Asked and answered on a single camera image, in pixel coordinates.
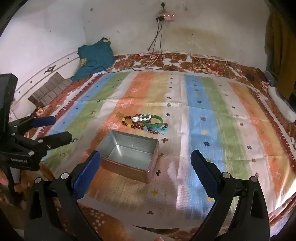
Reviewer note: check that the black wall plug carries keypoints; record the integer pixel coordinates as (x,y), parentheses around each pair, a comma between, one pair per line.
(163,6)

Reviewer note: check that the person's left hand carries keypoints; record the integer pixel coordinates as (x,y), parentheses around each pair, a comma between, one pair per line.
(3,179)

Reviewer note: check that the teal shirt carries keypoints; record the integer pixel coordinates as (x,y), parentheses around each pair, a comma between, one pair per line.
(94,58)

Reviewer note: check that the yellow curtain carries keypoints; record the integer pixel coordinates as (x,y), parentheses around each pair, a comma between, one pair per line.
(281,51)

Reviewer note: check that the small black object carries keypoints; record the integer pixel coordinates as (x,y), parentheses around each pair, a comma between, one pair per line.
(250,77)

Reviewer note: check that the colourful striped mat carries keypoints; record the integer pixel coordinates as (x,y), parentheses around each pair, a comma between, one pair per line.
(208,104)

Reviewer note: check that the white pillow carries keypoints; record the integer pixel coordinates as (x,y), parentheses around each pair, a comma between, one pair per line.
(281,102)

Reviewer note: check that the rectangular metal tin box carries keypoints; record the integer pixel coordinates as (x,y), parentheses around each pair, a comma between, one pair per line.
(129,150)

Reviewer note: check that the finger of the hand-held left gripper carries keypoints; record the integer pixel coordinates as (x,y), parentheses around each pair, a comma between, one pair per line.
(59,139)
(44,121)

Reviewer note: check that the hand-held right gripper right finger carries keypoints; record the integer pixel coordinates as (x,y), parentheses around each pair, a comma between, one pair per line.
(205,176)

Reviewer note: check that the green jade bangle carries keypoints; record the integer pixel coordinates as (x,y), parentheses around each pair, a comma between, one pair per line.
(154,125)

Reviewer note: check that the grey box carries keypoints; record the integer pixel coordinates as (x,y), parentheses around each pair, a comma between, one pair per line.
(269,77)

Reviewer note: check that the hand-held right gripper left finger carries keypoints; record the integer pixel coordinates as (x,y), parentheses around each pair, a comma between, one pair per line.
(87,176)

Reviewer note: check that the white power strip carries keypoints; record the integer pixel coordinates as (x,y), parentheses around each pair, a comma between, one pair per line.
(168,17)

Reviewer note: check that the small dark loop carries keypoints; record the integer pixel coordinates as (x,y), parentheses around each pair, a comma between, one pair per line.
(171,66)

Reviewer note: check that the grey striped cushion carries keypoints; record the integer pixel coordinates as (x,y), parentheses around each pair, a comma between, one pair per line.
(49,90)

